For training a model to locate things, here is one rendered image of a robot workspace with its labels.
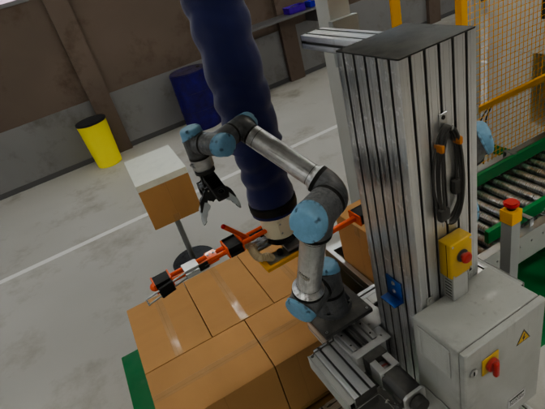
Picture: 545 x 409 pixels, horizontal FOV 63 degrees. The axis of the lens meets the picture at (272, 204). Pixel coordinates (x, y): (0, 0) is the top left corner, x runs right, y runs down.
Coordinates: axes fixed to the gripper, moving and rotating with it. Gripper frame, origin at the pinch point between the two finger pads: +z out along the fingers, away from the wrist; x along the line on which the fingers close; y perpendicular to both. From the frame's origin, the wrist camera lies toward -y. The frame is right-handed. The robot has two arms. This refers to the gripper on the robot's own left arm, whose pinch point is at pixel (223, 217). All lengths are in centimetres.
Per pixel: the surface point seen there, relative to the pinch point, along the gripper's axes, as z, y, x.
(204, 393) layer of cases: 97, 21, 34
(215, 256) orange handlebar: 32.6, 27.8, 3.4
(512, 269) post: 88, -25, -124
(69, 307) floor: 152, 235, 107
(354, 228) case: 60, 30, -71
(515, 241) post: 70, -25, -125
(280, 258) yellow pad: 45, 19, -23
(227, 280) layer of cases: 98, 91, -8
